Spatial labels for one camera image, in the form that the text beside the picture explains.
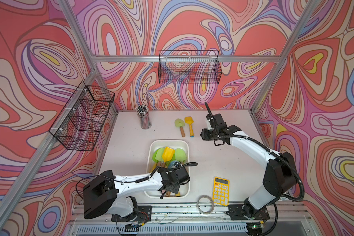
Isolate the yellow plastic shovel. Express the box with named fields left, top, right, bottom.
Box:
left=184, top=117, right=194, bottom=137

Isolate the blue shovel pink handle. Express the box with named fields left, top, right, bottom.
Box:
left=168, top=160, right=181, bottom=169

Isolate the black wire basket left wall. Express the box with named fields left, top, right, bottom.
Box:
left=49, top=82, right=115, bottom=151

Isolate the black wire basket back wall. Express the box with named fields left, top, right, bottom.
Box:
left=158, top=49, right=222, bottom=85

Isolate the black wire basket wall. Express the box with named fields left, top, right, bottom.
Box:
left=158, top=49, right=222, bottom=85
left=49, top=82, right=115, bottom=151

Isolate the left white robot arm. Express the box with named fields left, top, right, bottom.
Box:
left=83, top=162, right=190, bottom=219

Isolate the green shovel right in box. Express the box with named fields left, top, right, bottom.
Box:
left=174, top=148, right=187, bottom=164

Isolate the clear cup of pens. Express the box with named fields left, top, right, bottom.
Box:
left=136, top=105, right=151, bottom=130

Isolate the green shovel wooden handle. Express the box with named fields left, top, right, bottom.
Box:
left=175, top=119, right=185, bottom=137

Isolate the white plastic storage box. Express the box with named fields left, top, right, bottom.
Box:
left=146, top=140, right=190, bottom=200

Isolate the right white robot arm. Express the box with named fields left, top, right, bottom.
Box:
left=200, top=103, right=305, bottom=219

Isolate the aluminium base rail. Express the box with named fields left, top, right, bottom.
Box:
left=63, top=201, right=320, bottom=236

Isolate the yellow shovel in box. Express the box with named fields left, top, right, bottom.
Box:
left=162, top=147, right=175, bottom=163

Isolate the grey tape ring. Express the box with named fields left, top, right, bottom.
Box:
left=196, top=195, right=215, bottom=215

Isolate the green shovel in box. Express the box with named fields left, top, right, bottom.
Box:
left=152, top=147, right=165, bottom=169
left=174, top=148, right=187, bottom=164

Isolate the green shovel left in box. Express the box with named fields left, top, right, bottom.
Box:
left=152, top=147, right=165, bottom=169

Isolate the yellow calculator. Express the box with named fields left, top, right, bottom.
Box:
left=212, top=177, right=230, bottom=206

